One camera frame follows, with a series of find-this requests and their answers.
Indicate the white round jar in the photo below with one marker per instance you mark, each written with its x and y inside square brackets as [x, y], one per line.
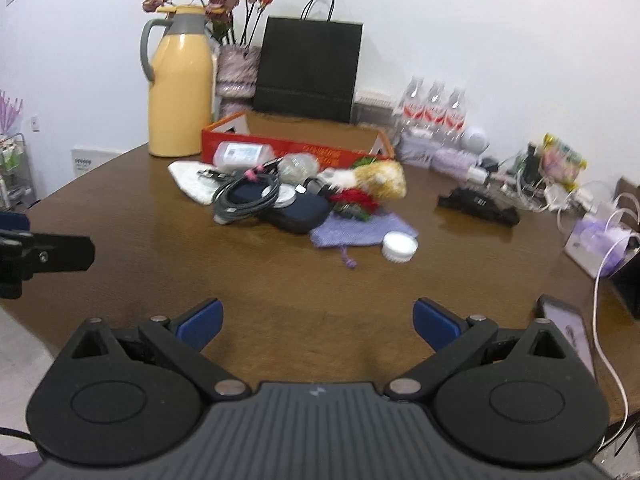
[399, 247]

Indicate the red rose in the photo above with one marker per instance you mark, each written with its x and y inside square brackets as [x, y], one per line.
[357, 202]

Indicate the metal shelf rack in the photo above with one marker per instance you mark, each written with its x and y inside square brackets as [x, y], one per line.
[12, 170]

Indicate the brown bag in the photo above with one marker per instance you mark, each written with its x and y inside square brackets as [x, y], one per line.
[630, 192]

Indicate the wall socket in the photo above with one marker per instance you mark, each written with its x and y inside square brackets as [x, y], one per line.
[35, 123]

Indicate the black hair clip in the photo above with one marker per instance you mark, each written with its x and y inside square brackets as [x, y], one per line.
[477, 205]

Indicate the clear water bottle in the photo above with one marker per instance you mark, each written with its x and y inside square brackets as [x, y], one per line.
[412, 105]
[435, 107]
[456, 112]

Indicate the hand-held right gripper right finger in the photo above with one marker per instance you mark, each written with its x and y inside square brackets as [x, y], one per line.
[435, 322]

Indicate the clear crumpled plastic bag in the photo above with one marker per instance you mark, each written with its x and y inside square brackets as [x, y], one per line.
[298, 167]

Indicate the colourful snack packet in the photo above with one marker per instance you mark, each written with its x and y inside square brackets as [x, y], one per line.
[562, 160]

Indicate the red cardboard box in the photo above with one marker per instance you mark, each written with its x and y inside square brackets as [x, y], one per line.
[320, 152]

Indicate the yellow white plush toy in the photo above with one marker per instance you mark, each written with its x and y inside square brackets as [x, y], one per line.
[375, 180]

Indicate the black paper bag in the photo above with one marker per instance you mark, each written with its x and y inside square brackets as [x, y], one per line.
[307, 65]

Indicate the dark blue pouch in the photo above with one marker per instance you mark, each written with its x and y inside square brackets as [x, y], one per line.
[300, 215]

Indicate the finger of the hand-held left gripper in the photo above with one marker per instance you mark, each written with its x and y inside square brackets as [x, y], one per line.
[12, 221]
[55, 255]

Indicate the purple straw bundle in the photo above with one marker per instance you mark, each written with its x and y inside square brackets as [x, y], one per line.
[10, 112]

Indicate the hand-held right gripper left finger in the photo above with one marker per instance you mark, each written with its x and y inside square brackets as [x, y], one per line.
[202, 322]

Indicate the black box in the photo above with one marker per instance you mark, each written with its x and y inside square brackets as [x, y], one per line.
[627, 285]

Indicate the white printed box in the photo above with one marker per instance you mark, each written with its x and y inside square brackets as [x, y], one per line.
[95, 160]

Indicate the white tissue pack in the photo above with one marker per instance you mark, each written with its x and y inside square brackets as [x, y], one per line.
[415, 147]

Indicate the purple white box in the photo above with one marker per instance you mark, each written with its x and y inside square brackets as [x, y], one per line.
[595, 245]

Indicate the yellow thermos jug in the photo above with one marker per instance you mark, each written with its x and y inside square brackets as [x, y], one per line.
[180, 90]

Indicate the white round lamp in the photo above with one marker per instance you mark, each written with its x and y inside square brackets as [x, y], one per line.
[474, 139]

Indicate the pink knitted vase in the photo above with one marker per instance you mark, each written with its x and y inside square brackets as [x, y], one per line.
[239, 75]

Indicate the purple knitted pouch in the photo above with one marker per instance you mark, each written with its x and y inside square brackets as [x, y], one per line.
[350, 232]

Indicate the white cloth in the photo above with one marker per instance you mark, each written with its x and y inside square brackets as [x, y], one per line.
[192, 180]

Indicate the black-framed phone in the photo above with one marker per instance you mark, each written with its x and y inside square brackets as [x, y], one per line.
[567, 330]

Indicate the translucent plastic box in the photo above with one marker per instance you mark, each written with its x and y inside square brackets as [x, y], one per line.
[242, 155]

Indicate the white round tin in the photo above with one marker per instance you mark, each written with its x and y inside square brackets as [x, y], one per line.
[286, 196]

